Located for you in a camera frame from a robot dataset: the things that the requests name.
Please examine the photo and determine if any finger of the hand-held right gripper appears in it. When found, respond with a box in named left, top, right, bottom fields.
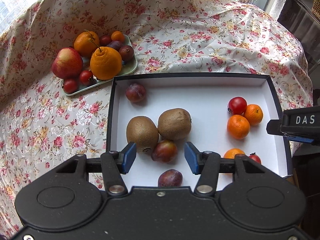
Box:
left=266, top=119, right=316, bottom=145

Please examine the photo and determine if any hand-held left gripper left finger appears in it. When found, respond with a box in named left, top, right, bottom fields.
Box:
left=55, top=142, right=137, bottom=195

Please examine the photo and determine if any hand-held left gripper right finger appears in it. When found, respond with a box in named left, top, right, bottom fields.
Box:
left=184, top=142, right=265, bottom=195

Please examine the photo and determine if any brown kiwi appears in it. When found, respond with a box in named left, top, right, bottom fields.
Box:
left=126, top=116, right=159, bottom=153
left=157, top=108, right=192, bottom=140

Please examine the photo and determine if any dark red plum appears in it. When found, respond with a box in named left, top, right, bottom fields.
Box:
left=151, top=140, right=178, bottom=163
left=157, top=169, right=183, bottom=187
left=125, top=83, right=147, bottom=103
left=119, top=45, right=135, bottom=62

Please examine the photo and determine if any red cherry tomato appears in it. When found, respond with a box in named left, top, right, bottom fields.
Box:
left=249, top=152, right=262, bottom=165
left=227, top=97, right=248, bottom=115
left=79, top=70, right=94, bottom=85
left=63, top=78, right=78, bottom=94

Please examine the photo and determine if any black box with white inside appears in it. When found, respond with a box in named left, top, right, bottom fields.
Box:
left=106, top=72, right=293, bottom=188

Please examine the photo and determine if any small mandarin orange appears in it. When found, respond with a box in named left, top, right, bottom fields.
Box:
left=111, top=31, right=125, bottom=42
left=223, top=148, right=247, bottom=159
left=244, top=104, right=264, bottom=126
left=227, top=114, right=251, bottom=140

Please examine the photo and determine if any light green tray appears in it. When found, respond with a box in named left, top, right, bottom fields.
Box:
left=61, top=34, right=138, bottom=97

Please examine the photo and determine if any large orange with knobbed top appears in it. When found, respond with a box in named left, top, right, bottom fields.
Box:
left=90, top=46, right=122, bottom=80

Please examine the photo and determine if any dark wooden cabinet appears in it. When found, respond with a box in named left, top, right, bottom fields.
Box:
left=277, top=0, right=320, bottom=63

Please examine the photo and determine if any purple plum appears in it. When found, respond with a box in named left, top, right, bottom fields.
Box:
left=106, top=41, right=124, bottom=52

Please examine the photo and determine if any red apple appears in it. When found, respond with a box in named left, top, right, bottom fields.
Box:
left=52, top=47, right=84, bottom=79

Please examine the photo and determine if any wicker basket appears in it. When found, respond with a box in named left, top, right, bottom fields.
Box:
left=311, top=0, right=320, bottom=20

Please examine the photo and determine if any large round orange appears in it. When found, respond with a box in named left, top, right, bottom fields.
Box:
left=74, top=31, right=100, bottom=57

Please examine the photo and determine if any floral tablecloth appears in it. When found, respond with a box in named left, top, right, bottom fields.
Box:
left=0, top=0, right=314, bottom=230

